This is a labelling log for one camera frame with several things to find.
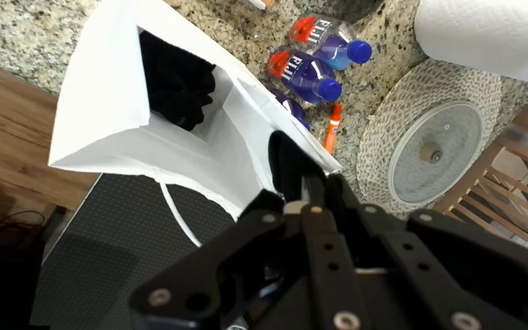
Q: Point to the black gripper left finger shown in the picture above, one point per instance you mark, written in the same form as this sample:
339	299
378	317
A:
319	262

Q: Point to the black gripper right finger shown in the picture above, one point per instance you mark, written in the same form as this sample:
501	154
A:
490	275

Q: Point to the white paper bag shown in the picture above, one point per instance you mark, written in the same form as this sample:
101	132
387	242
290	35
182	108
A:
105	92

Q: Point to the wooden dining chair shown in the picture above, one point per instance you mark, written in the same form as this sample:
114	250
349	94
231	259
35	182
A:
477	165

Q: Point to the orange marker pen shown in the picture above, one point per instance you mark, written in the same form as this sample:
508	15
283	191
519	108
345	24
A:
332	130

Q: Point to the round glass lid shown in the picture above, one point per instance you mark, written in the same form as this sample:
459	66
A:
448	140

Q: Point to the round woven placemat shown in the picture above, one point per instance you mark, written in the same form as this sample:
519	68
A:
459	79

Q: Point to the black floor mat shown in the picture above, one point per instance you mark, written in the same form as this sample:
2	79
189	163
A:
105	257

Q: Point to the white paper towel roll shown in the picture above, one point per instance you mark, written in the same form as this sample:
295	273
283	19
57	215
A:
490	37

